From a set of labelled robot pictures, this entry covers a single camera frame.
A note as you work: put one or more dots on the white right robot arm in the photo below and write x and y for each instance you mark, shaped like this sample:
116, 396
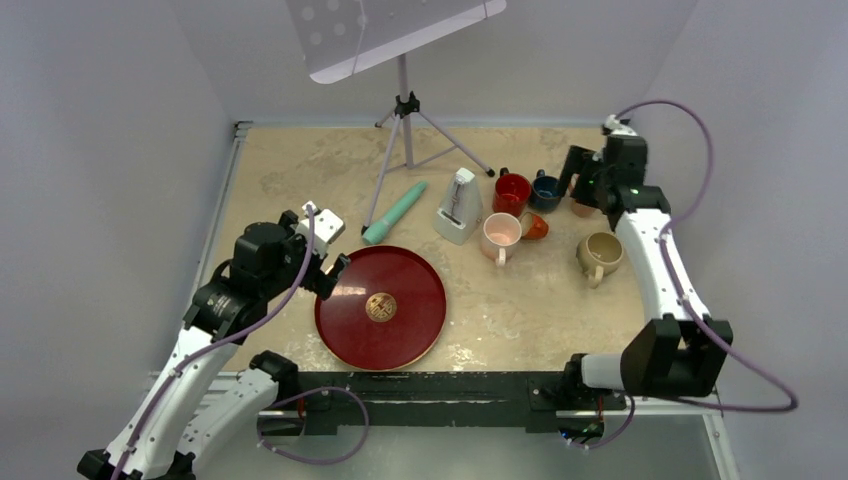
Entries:
678, 352

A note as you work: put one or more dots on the round red tray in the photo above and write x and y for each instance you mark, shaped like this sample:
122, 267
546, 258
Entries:
386, 312

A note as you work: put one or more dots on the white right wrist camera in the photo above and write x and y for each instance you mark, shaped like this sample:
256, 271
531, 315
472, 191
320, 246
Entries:
616, 124

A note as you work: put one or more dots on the small orange cup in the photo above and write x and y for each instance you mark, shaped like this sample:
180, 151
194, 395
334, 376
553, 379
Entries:
533, 226

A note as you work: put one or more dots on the pink upside-down mug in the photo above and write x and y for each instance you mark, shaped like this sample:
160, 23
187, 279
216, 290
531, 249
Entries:
501, 233

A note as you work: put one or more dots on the white metronome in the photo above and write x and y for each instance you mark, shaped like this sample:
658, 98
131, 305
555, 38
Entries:
460, 210

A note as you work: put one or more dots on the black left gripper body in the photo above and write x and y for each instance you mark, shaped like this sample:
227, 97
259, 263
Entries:
297, 247

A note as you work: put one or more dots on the beige round upside-down mug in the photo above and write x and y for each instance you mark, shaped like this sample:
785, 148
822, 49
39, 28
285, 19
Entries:
599, 255

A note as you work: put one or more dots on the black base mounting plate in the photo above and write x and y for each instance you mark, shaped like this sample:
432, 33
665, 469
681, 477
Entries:
534, 401

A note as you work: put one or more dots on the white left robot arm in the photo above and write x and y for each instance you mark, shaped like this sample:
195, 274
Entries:
172, 436

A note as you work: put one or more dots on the purple music stand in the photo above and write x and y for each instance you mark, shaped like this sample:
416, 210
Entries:
342, 38

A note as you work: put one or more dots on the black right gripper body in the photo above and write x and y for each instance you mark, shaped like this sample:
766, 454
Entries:
591, 178

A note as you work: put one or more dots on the pink flower mug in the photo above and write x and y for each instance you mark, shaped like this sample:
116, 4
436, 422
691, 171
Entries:
578, 209

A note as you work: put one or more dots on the red mug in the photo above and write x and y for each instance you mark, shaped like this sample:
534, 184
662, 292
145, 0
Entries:
511, 193

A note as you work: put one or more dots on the blue striped mug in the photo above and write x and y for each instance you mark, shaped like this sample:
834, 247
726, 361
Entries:
544, 197

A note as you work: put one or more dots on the teal recorder flute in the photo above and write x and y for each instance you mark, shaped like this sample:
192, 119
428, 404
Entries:
378, 231

